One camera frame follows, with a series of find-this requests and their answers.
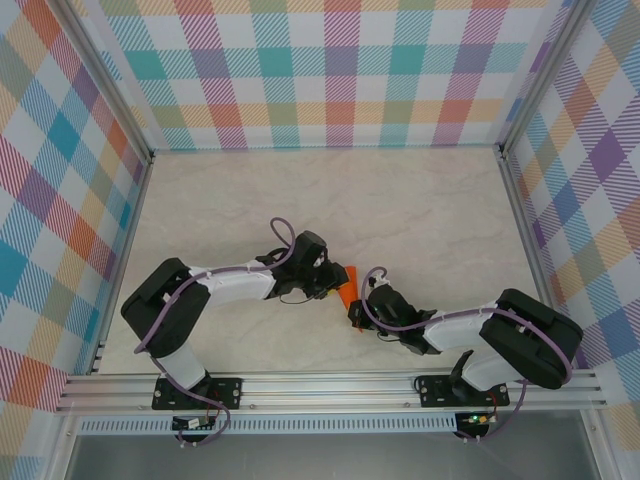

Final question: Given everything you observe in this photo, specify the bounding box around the aluminium corner post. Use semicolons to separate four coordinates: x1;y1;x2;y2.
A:
49;0;156;164
497;0;594;156

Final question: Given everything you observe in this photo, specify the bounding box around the aluminium mounting rail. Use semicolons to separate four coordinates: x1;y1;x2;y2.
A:
54;367;609;414

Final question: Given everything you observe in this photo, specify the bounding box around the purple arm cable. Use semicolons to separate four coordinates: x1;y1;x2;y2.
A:
134;217;296;449
360;267;574;444

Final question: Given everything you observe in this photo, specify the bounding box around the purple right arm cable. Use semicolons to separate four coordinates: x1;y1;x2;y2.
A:
360;267;574;444

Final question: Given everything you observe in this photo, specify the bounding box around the small black circuit board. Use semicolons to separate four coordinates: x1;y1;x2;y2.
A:
171;414;217;432

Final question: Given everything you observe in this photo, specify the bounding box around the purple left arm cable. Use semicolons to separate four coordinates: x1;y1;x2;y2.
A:
134;217;296;449

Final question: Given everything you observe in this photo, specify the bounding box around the orange paper sheet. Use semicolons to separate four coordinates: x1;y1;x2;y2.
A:
335;266;369;334

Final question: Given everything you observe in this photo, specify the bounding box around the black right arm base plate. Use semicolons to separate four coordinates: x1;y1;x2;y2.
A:
416;374;511;409

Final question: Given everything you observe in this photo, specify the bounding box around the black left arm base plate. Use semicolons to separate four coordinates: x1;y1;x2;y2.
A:
151;377;245;411

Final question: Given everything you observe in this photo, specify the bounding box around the aluminium side rail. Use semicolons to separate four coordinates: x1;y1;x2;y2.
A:
85;152;156;376
498;149;571;369

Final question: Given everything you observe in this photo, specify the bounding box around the slotted grey cable duct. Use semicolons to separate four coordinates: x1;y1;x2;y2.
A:
78;413;459;435

